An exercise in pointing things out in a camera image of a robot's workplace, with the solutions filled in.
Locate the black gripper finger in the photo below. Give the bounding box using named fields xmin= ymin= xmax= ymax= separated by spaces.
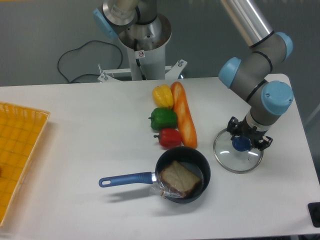
xmin=254 ymin=135 xmax=273 ymax=151
xmin=226 ymin=116 xmax=239 ymax=140

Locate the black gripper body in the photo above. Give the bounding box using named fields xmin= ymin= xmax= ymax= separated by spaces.
xmin=236 ymin=121 xmax=266 ymax=144

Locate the glass pot lid blue knob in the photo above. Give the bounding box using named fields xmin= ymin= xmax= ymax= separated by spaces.
xmin=213 ymin=129 xmax=264 ymax=174

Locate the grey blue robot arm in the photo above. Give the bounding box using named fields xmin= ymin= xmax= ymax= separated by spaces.
xmin=93 ymin=0 xmax=294 ymax=152

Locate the orange baguette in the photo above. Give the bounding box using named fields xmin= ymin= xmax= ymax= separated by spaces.
xmin=170 ymin=81 xmax=198 ymax=149

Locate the red bell pepper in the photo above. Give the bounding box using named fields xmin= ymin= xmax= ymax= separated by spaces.
xmin=153 ymin=128 xmax=182 ymax=149

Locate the green bell pepper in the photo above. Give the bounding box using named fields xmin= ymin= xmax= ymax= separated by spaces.
xmin=149 ymin=107 xmax=178 ymax=131

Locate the yellow bell pepper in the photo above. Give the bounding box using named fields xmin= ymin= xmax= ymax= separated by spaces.
xmin=152 ymin=84 xmax=174 ymax=109

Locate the wrapped bread slice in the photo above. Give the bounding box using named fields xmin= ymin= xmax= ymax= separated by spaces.
xmin=149 ymin=160 xmax=205 ymax=201

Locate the black table corner device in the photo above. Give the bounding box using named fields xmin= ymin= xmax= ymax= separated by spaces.
xmin=307 ymin=202 xmax=320 ymax=228

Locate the yellow plastic basket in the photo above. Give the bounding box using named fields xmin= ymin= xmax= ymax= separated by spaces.
xmin=0 ymin=102 xmax=50 ymax=226

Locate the black pot blue handle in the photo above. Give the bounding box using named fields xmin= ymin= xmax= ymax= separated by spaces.
xmin=98 ymin=146 xmax=211 ymax=204

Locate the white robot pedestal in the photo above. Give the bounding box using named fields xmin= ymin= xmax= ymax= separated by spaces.
xmin=96 ymin=13 xmax=188 ymax=81

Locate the black floor cable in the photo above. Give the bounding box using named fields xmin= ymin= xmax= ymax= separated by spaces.
xmin=57 ymin=40 xmax=124 ymax=84

